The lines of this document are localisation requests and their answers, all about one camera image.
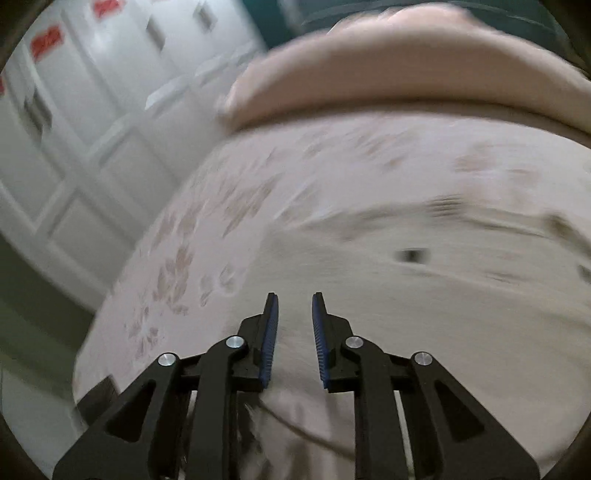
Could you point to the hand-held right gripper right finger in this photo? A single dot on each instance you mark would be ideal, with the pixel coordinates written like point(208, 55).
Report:
point(319, 341)

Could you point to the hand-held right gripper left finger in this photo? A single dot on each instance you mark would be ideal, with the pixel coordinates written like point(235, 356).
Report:
point(271, 341)

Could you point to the white fluffy garment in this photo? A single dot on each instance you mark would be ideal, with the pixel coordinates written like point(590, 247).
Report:
point(425, 332)

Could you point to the floral bed sheet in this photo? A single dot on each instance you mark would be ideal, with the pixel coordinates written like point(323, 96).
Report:
point(217, 203)

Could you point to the white panelled wardrobe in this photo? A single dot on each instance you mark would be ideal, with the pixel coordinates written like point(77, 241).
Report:
point(92, 143)

